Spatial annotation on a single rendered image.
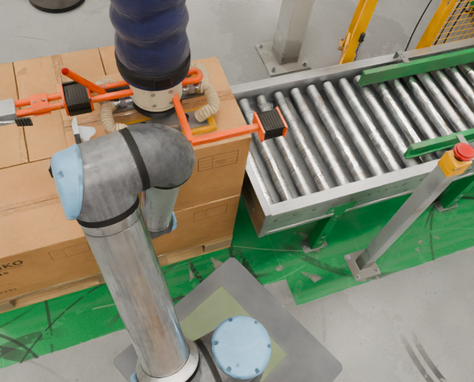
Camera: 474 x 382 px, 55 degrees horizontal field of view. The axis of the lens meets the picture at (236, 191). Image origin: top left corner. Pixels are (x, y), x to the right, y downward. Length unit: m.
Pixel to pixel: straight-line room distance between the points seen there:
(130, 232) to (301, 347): 0.83
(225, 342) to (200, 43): 2.46
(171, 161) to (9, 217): 1.24
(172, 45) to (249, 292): 0.80
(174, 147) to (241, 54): 2.45
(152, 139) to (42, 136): 1.39
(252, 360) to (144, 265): 0.40
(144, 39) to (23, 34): 2.24
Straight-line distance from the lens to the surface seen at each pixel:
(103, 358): 2.27
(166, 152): 0.80
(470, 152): 1.70
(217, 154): 1.60
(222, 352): 1.15
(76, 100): 1.51
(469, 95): 2.69
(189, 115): 1.59
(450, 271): 2.72
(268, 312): 1.52
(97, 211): 0.80
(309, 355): 1.52
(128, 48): 1.35
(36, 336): 2.36
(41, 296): 2.38
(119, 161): 0.78
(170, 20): 1.27
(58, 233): 1.89
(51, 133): 2.16
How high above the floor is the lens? 2.20
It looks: 59 degrees down
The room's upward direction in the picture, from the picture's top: 11 degrees clockwise
